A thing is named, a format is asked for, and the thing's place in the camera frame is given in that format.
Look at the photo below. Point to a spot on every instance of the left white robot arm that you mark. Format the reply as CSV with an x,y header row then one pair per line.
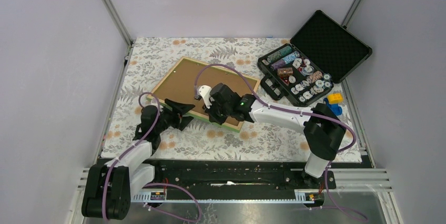
x,y
111,185

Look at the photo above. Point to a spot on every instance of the black poker chip case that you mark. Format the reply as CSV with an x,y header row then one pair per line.
x,y
322,53

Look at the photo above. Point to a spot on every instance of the yellow toy block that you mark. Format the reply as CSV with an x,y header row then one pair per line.
x,y
335,98

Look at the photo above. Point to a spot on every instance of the brown backing board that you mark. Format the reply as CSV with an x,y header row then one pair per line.
x,y
195,86

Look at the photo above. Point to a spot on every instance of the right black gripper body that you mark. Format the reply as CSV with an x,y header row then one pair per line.
x,y
219,113

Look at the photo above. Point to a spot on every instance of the wooden picture frame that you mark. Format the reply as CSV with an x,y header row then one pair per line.
x,y
223,72

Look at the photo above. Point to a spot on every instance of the blue toy block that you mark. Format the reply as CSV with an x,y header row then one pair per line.
x,y
333,106

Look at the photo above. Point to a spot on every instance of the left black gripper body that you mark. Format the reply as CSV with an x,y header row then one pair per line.
x,y
168,118

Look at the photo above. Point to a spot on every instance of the floral tablecloth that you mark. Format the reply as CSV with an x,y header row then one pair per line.
x,y
151,60

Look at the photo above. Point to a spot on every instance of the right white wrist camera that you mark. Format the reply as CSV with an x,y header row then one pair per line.
x,y
204,93

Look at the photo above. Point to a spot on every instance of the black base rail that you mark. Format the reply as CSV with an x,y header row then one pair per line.
x,y
236,180

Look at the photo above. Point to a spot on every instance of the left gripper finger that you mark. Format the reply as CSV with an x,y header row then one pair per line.
x,y
179,108
181,122

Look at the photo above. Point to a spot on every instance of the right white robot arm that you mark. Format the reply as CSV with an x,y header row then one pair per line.
x,y
323,131

